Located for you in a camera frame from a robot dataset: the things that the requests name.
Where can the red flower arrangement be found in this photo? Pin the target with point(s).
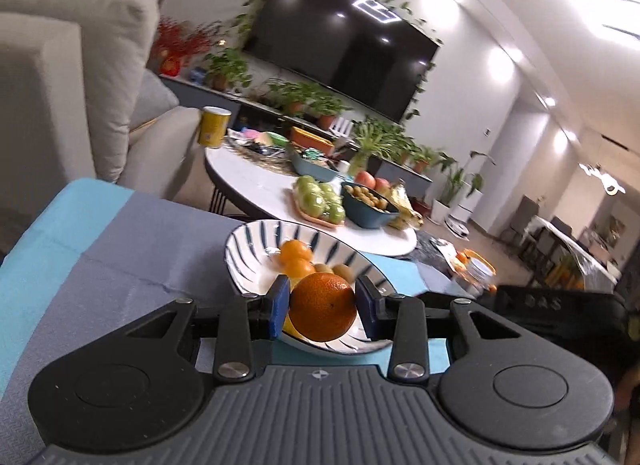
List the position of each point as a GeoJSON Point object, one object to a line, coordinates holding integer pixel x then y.
{"type": "Point", "coordinates": [175, 42]}

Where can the tray of green apples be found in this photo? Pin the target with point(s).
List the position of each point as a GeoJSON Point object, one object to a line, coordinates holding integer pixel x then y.
{"type": "Point", "coordinates": [320, 200]}

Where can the small green bowl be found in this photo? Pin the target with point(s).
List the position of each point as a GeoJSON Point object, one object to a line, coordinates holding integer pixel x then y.
{"type": "Point", "coordinates": [272, 140]}

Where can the dining chair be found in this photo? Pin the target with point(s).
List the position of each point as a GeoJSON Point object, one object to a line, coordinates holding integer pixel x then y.
{"type": "Point", "coordinates": [520, 217]}

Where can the beige sofa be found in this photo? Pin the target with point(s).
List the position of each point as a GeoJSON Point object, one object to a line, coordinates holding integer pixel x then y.
{"type": "Point", "coordinates": [65, 70]}

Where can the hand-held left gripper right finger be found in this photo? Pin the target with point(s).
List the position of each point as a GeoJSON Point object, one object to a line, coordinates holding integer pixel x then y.
{"type": "Point", "coordinates": [364, 310]}

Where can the dark blue bowl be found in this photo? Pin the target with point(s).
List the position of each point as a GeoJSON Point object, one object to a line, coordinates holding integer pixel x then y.
{"type": "Point", "coordinates": [365, 218]}

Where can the row of potted green plants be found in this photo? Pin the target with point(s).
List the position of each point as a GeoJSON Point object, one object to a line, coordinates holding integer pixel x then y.
{"type": "Point", "coordinates": [225, 65]}

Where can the orange box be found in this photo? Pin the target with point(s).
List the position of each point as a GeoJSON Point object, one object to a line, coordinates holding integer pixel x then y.
{"type": "Point", "coordinates": [310, 140]}

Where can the blue grey printed tablecloth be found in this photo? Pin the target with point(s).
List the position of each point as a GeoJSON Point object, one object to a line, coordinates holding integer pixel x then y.
{"type": "Point", "coordinates": [125, 255]}

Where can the small glass jar orange label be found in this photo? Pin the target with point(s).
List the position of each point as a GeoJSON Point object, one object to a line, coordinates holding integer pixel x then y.
{"type": "Point", "coordinates": [476, 275]}

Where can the pile of longans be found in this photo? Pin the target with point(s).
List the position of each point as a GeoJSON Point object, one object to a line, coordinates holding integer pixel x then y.
{"type": "Point", "coordinates": [372, 196]}

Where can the glass plate with snacks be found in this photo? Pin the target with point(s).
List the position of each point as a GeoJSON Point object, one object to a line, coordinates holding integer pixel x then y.
{"type": "Point", "coordinates": [250, 148]}

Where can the small orange tangerine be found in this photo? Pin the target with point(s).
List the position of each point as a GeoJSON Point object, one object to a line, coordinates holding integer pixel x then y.
{"type": "Point", "coordinates": [298, 267]}
{"type": "Point", "coordinates": [295, 250]}

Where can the teal bowl of snacks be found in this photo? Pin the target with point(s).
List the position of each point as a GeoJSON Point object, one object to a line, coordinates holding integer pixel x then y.
{"type": "Point", "coordinates": [312, 166]}

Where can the small blue box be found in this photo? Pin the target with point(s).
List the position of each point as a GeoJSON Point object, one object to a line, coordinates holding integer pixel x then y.
{"type": "Point", "coordinates": [197, 75]}

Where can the small brown kiwi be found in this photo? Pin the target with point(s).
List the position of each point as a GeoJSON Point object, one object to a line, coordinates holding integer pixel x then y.
{"type": "Point", "coordinates": [322, 268]}
{"type": "Point", "coordinates": [345, 271]}

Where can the large orange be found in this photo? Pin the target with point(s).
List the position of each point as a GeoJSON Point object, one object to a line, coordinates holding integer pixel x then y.
{"type": "Point", "coordinates": [322, 305]}

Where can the white ceiling lamp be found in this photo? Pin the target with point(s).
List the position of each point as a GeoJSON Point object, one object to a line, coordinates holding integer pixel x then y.
{"type": "Point", "coordinates": [600, 177]}

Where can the yellow lemon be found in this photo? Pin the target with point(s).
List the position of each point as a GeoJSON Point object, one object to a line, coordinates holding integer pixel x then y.
{"type": "Point", "coordinates": [289, 328]}

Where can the grey television cabinet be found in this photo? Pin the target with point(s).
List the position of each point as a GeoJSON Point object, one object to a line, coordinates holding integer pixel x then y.
{"type": "Point", "coordinates": [210, 95]}

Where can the grey cushion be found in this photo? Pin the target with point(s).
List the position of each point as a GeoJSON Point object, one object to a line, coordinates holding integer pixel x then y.
{"type": "Point", "coordinates": [150, 100]}

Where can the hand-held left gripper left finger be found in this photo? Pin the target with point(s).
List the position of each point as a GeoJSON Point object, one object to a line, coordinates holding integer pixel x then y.
{"type": "Point", "coordinates": [280, 307]}

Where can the black wall television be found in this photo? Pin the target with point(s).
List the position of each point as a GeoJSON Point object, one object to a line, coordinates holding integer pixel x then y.
{"type": "Point", "coordinates": [340, 45]}

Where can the dark marble round table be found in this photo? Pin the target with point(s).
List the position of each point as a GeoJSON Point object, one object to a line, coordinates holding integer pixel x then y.
{"type": "Point", "coordinates": [435, 246]}

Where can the white striped bowl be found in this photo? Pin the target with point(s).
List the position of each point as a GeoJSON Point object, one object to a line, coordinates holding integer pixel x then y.
{"type": "Point", "coordinates": [250, 255]}

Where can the white cup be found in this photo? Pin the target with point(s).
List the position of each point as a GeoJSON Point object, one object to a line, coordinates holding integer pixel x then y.
{"type": "Point", "coordinates": [342, 166]}

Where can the yellow canister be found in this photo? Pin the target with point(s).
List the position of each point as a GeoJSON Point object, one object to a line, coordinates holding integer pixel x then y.
{"type": "Point", "coordinates": [215, 130]}

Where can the red apple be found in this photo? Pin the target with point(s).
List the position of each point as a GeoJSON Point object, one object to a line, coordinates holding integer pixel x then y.
{"type": "Point", "coordinates": [367, 179]}

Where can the white round coffee table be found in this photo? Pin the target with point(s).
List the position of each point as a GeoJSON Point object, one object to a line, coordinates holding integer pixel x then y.
{"type": "Point", "coordinates": [240, 180]}

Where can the dining table white cloth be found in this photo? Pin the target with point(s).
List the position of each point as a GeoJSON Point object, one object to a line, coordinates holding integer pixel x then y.
{"type": "Point", "coordinates": [565, 240]}

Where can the bunch of bananas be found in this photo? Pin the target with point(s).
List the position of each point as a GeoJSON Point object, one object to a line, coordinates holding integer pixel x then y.
{"type": "Point", "coordinates": [405, 205]}

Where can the glass vase green plant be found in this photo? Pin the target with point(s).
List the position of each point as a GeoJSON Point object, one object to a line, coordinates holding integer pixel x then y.
{"type": "Point", "coordinates": [370, 140]}

